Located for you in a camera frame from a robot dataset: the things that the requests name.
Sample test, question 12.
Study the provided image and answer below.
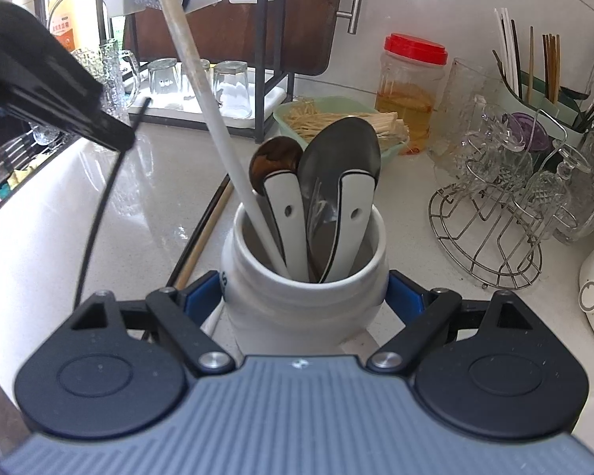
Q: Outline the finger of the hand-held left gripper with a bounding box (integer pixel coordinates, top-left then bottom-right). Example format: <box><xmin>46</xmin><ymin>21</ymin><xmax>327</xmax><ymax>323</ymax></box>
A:
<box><xmin>0</xmin><ymin>86</ymin><xmax>137</xmax><ymax>152</ymax></box>

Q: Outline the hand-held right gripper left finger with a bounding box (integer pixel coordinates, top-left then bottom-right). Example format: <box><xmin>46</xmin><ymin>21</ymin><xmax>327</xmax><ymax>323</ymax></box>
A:
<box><xmin>69</xmin><ymin>270</ymin><xmax>236</xmax><ymax>376</ymax></box>

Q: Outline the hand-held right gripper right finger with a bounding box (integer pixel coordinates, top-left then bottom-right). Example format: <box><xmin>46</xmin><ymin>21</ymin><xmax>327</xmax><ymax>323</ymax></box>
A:
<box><xmin>366</xmin><ymin>270</ymin><xmax>538</xmax><ymax>376</ymax></box>

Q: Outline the light wooden chopstick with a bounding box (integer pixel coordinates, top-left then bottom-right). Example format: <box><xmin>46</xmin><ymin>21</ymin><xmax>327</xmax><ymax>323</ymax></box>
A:
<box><xmin>173</xmin><ymin>183</ymin><xmax>236</xmax><ymax>290</ymax></box>

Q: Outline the dark brown chopstick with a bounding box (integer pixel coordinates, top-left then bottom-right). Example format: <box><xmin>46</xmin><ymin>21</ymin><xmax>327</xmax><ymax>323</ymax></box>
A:
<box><xmin>171</xmin><ymin>173</ymin><xmax>231</xmax><ymax>285</ymax></box>

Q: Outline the white black-rimmed ceramic spoon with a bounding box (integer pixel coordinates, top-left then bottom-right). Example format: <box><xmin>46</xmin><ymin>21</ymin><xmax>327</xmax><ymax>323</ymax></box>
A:
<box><xmin>317</xmin><ymin>168</ymin><xmax>379</xmax><ymax>283</ymax></box>
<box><xmin>265</xmin><ymin>171</ymin><xmax>310</xmax><ymax>280</ymax></box>

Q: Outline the white chopstick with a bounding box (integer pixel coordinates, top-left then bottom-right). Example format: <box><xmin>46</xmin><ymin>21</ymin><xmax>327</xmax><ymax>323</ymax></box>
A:
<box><xmin>148</xmin><ymin>0</ymin><xmax>293</xmax><ymax>278</ymax></box>

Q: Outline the white ceramic mug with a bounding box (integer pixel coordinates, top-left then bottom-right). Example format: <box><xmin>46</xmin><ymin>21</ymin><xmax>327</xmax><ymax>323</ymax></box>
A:
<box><xmin>220</xmin><ymin>203</ymin><xmax>389</xmax><ymax>357</ymax></box>

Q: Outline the black chopstick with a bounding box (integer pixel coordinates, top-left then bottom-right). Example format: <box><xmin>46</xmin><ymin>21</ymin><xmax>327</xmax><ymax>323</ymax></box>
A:
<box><xmin>73</xmin><ymin>98</ymin><xmax>153</xmax><ymax>308</ymax></box>

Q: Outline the small metal fork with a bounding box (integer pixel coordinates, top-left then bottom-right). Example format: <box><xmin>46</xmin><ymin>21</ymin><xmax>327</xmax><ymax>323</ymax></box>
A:
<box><xmin>309</xmin><ymin>178</ymin><xmax>340</xmax><ymax>238</ymax></box>

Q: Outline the copper spoon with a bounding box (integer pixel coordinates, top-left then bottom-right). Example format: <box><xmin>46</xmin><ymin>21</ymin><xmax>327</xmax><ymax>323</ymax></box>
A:
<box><xmin>249</xmin><ymin>136</ymin><xmax>305</xmax><ymax>196</ymax></box>

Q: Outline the large metal spoon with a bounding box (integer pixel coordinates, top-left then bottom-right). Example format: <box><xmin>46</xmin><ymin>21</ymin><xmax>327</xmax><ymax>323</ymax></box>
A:
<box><xmin>297</xmin><ymin>115</ymin><xmax>382</xmax><ymax>283</ymax></box>

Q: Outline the orange label bottle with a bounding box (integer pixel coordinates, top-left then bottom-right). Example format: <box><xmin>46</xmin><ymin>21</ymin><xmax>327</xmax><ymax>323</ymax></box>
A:
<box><xmin>49</xmin><ymin>0</ymin><xmax>102</xmax><ymax>53</ymax></box>

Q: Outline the tall textured glass mug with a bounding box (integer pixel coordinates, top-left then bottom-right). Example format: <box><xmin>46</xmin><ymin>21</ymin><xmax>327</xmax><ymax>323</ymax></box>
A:
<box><xmin>72</xmin><ymin>40</ymin><xmax>140</xmax><ymax>120</ymax></box>

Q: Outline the small stemmed glass cup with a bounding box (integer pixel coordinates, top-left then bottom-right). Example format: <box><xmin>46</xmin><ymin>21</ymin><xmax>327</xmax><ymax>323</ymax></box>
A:
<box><xmin>32</xmin><ymin>123</ymin><xmax>60</xmax><ymax>144</ymax></box>

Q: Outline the clear glass tumbler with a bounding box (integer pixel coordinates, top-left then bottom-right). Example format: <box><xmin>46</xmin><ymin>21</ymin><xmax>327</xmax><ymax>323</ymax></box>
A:
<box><xmin>181</xmin><ymin>59</ymin><xmax>213</xmax><ymax>105</ymax></box>
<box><xmin>213</xmin><ymin>61</ymin><xmax>255</xmax><ymax>120</ymax></box>
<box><xmin>147</xmin><ymin>58</ymin><xmax>184</xmax><ymax>110</ymax></box>

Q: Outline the black sink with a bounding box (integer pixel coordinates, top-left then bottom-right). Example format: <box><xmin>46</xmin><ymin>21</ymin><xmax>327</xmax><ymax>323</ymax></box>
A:
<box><xmin>0</xmin><ymin>104</ymin><xmax>80</xmax><ymax>203</ymax></box>

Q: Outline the white drain tray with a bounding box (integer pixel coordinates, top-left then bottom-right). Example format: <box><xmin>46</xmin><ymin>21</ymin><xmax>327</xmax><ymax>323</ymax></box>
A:
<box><xmin>129</xmin><ymin>86</ymin><xmax>284</xmax><ymax>134</ymax></box>

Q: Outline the green plastic basket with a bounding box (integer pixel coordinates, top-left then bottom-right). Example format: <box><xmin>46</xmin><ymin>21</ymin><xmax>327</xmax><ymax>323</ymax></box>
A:
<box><xmin>273</xmin><ymin>95</ymin><xmax>411</xmax><ymax>169</ymax></box>

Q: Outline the black metal rack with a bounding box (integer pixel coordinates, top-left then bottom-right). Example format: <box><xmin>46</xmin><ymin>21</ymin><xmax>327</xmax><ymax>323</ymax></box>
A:
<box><xmin>94</xmin><ymin>0</ymin><xmax>295</xmax><ymax>142</ymax></box>

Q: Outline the crystal glass cup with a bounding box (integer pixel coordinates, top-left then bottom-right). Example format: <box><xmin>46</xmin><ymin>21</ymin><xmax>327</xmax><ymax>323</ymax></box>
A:
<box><xmin>485</xmin><ymin>148</ymin><xmax>533</xmax><ymax>199</ymax></box>
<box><xmin>458</xmin><ymin>101</ymin><xmax>523</xmax><ymax>169</ymax></box>
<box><xmin>525</xmin><ymin>168</ymin><xmax>570</xmax><ymax>228</ymax></box>

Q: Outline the purple lid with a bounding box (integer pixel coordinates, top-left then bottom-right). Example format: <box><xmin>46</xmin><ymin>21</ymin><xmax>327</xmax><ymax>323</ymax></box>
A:
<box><xmin>507</xmin><ymin>111</ymin><xmax>548</xmax><ymax>152</ymax></box>

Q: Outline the plastic jar with red lid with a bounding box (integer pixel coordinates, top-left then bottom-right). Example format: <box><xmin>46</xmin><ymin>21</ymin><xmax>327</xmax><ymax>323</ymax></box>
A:
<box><xmin>375</xmin><ymin>33</ymin><xmax>449</xmax><ymax>155</ymax></box>

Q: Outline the wide textured glass mug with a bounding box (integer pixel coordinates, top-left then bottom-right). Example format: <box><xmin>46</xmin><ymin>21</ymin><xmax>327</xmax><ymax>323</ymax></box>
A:
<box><xmin>554</xmin><ymin>129</ymin><xmax>594</xmax><ymax>243</ymax></box>

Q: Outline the large glass pitcher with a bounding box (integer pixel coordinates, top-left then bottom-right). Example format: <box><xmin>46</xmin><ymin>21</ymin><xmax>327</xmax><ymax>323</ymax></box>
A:
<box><xmin>428</xmin><ymin>58</ymin><xmax>501</xmax><ymax>169</ymax></box>

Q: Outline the brown wooden cutting board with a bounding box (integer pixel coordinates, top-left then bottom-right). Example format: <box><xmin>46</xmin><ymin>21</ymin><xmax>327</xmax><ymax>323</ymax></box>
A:
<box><xmin>124</xmin><ymin>0</ymin><xmax>350</xmax><ymax>77</ymax></box>

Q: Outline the green white utensil holder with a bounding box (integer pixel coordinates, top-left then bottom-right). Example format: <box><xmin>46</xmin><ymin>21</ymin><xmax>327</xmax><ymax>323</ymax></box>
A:
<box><xmin>497</xmin><ymin>66</ymin><xmax>594</xmax><ymax>146</ymax></box>

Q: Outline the bunch of upright chopsticks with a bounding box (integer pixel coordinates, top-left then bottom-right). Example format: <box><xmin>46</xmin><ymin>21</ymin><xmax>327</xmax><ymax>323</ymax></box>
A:
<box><xmin>492</xmin><ymin>7</ymin><xmax>561</xmax><ymax>105</ymax></box>

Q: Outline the wire cup rack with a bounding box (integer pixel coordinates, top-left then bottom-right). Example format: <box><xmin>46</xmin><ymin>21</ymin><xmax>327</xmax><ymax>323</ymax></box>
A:
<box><xmin>428</xmin><ymin>109</ymin><xmax>590</xmax><ymax>290</ymax></box>

